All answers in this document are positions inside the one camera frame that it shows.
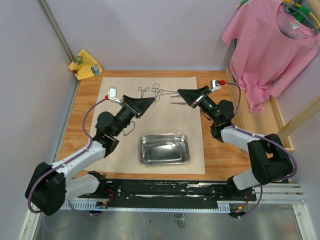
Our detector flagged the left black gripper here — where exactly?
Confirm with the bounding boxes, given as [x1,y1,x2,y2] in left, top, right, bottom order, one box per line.
[113,95,155,137]

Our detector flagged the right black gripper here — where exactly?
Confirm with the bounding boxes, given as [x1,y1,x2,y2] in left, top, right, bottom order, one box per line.
[177,86,219,124]

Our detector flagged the steel hemostat clamp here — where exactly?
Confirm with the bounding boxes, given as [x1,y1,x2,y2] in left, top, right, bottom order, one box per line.
[137,86,150,98]

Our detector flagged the long steel hemostat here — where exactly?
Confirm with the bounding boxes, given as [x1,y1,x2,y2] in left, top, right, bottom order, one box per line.
[151,87,163,105]

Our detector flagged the beige cloth wrap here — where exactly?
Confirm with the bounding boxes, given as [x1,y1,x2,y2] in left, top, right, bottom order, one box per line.
[87,77,206,174]

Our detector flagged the stainless steel tray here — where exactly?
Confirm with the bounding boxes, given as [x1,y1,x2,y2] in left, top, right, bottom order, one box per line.
[139,133,190,167]

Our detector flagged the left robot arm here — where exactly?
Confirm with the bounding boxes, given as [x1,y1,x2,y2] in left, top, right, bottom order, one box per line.
[24,95,156,216]

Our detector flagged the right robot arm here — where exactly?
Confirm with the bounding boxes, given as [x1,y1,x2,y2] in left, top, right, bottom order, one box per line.
[177,86,297,200]

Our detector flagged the steel surgical scissors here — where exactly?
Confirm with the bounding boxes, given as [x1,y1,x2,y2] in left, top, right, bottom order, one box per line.
[152,137,177,149]

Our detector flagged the yellow printed cloth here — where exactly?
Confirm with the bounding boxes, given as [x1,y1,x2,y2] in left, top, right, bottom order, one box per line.
[68,49,104,81]

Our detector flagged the pink t-shirt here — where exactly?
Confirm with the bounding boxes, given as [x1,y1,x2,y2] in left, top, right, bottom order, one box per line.
[222,0,320,101]

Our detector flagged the wooden pole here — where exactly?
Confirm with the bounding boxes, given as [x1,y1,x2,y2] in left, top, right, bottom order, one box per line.
[277,95,320,140]

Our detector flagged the green clothes hanger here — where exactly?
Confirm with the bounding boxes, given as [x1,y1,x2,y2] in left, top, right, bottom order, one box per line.
[282,0,320,35]

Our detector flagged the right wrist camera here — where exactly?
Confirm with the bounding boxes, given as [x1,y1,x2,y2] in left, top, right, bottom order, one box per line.
[210,79,226,93]

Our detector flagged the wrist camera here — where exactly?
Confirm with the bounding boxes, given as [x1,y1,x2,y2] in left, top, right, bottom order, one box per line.
[210,79,226,93]
[104,87,122,105]

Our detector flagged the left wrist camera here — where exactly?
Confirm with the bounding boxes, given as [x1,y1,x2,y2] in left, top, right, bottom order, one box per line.
[104,87,122,105]

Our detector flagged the wooden tray frame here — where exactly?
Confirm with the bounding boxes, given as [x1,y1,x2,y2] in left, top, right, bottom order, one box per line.
[225,65,295,152]

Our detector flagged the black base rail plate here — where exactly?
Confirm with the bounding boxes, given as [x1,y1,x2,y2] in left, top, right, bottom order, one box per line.
[80,179,257,210]

